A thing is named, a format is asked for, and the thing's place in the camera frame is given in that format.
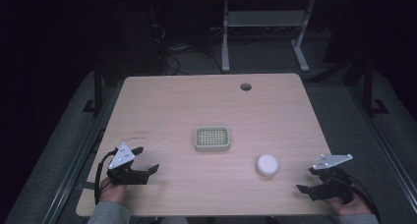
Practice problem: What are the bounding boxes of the metal floor rail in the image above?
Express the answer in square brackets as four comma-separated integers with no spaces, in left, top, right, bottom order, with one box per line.
[347,84,417,203]
[40,82,125,224]

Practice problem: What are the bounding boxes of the white round soap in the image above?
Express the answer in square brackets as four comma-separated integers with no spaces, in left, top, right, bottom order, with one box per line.
[255,153,279,178]

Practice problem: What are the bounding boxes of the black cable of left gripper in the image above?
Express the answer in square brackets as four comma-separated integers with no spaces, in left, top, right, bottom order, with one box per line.
[93,147,119,206]

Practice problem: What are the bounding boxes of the grey metal desk frame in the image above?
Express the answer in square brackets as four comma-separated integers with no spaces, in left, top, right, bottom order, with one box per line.
[220,0,317,74]

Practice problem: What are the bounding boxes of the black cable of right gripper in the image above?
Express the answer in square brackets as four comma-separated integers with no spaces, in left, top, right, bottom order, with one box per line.
[345,173,383,224]

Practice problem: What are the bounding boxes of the person's left hand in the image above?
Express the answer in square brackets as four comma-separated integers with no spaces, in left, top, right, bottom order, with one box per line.
[99,177,128,205]

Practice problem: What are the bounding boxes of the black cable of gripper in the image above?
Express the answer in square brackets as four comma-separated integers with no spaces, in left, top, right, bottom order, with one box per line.
[93,147,119,206]
[345,173,383,224]

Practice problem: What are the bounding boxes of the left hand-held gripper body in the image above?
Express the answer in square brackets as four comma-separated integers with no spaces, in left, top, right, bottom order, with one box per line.
[105,142,150,187]

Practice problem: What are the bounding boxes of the person's right hand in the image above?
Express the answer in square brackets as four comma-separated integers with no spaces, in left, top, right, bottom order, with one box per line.
[324,192,372,217]

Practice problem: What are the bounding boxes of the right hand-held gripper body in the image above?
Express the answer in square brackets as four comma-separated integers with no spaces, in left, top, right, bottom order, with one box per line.
[309,153,354,204]

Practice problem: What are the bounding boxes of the black metal stand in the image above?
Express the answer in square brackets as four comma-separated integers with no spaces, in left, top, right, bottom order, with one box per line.
[82,62,105,116]
[361,57,390,116]

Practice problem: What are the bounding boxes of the black floor cables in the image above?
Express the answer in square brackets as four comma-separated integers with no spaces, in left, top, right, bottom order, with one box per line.
[150,19,224,76]

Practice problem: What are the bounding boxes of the green slotted soap dish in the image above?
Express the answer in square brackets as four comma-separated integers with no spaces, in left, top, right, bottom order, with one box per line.
[194,125,231,152]

